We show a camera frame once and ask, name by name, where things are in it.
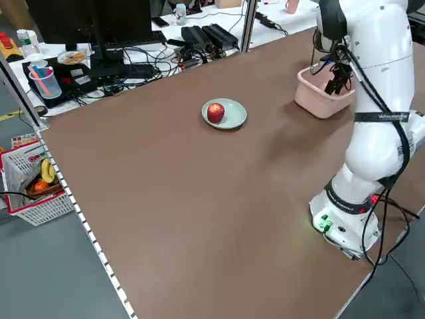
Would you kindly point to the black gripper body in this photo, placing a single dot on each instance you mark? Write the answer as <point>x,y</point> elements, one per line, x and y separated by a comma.
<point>342,63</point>

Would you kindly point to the red apple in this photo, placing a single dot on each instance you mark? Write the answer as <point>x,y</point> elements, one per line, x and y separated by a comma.
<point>216,114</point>

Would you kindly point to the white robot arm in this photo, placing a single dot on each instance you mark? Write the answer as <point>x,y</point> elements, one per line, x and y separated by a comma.
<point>382,99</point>

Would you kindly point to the white plastic storage box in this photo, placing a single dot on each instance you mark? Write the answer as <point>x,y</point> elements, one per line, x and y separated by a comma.
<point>315,103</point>

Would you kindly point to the pale green plate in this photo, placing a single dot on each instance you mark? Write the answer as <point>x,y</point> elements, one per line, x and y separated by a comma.
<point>235,116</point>

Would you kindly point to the cardboard box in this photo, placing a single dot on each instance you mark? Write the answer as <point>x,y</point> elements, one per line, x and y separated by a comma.
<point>229,3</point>

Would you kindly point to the black electronic box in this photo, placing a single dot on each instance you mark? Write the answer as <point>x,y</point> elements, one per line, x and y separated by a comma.
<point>79,81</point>

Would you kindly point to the pink cup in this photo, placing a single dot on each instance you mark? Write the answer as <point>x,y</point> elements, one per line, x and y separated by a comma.
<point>291,6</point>

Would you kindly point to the black power adapter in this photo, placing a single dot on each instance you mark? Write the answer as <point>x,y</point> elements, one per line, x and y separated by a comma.
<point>265,20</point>

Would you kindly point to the black power brick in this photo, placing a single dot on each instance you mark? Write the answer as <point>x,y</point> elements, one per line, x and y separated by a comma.
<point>220,33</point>
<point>196,35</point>

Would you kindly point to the small white bottle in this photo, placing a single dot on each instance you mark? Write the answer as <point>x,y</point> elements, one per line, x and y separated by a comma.
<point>180,16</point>

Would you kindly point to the black phone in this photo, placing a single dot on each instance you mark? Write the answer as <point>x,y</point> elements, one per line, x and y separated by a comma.
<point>160,21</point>

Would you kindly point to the black keyboard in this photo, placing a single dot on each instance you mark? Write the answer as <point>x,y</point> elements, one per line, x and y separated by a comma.
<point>139,37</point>

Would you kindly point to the bowl of snacks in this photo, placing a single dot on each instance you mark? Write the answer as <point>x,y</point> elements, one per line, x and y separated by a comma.
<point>71,58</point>

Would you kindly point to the black computer monitor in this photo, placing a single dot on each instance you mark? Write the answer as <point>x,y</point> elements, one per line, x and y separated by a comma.
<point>66,20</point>

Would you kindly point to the notched white edge strip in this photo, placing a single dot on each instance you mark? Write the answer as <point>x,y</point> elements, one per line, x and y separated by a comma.
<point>84,219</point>

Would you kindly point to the clear cup with pens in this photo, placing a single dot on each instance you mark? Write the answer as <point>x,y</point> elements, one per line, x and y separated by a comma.
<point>50,89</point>

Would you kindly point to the dark tape roll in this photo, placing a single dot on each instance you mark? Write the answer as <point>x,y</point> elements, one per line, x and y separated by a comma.
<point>40,110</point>

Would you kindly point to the yellow banana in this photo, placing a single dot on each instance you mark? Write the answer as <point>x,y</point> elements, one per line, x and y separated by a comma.
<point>46,172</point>

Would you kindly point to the white plastic bottle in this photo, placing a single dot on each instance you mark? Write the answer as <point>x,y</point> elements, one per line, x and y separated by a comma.
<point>30,43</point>

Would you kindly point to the orange fruit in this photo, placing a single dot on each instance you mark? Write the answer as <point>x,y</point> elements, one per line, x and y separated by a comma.
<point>41,186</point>

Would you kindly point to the colourful printed booklet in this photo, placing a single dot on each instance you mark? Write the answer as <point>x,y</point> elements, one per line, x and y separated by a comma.
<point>25,139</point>

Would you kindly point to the white and red basket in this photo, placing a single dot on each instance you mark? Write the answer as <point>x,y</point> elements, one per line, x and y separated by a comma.
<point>43,209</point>

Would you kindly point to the red and yellow toy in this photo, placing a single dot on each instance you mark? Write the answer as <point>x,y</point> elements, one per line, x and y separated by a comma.
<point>8,46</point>

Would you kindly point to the aluminium middle frame post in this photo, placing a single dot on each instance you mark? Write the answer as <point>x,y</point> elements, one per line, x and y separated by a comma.
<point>249,26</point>

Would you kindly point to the aluminium corner frame post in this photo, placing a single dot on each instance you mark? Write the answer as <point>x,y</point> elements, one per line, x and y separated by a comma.
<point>23,96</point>

